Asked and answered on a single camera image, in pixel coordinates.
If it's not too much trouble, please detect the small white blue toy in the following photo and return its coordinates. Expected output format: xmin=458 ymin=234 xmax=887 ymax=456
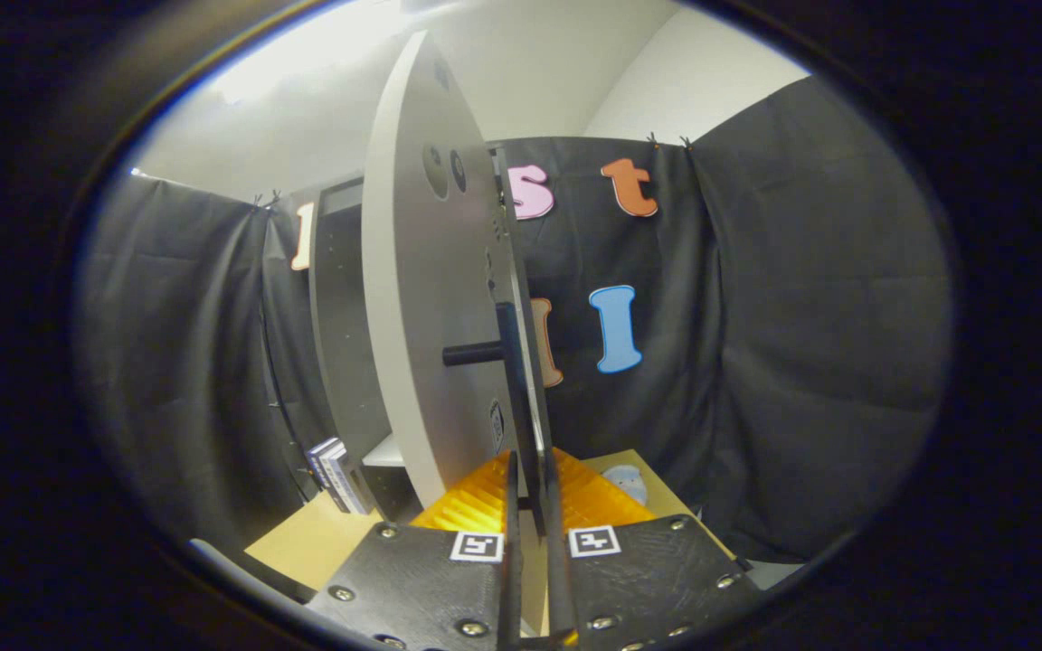
xmin=601 ymin=464 xmax=649 ymax=507

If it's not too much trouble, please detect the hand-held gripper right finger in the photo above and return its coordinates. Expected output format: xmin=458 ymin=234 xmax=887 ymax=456
xmin=535 ymin=448 xmax=762 ymax=651

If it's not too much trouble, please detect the grey cabinet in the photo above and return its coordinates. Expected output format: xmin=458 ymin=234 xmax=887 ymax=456
xmin=308 ymin=176 xmax=422 ymax=524

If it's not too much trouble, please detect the white blue book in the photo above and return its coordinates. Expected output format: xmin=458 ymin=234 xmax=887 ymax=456
xmin=315 ymin=439 xmax=355 ymax=512

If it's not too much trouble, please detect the white cabinet door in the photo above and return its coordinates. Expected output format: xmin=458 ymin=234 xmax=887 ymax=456
xmin=361 ymin=30 xmax=567 ymax=543

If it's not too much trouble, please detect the white cabinet shelf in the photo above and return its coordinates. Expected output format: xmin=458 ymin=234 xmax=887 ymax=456
xmin=361 ymin=432 xmax=409 ymax=468

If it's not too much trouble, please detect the black backdrop cloth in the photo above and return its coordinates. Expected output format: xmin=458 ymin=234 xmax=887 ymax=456
xmin=78 ymin=77 xmax=954 ymax=580

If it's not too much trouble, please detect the black door handle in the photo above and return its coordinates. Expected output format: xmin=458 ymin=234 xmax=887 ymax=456
xmin=442 ymin=303 xmax=545 ymax=534

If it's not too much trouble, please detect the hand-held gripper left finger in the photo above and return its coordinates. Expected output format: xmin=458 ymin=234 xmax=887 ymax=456
xmin=304 ymin=449 xmax=522 ymax=651

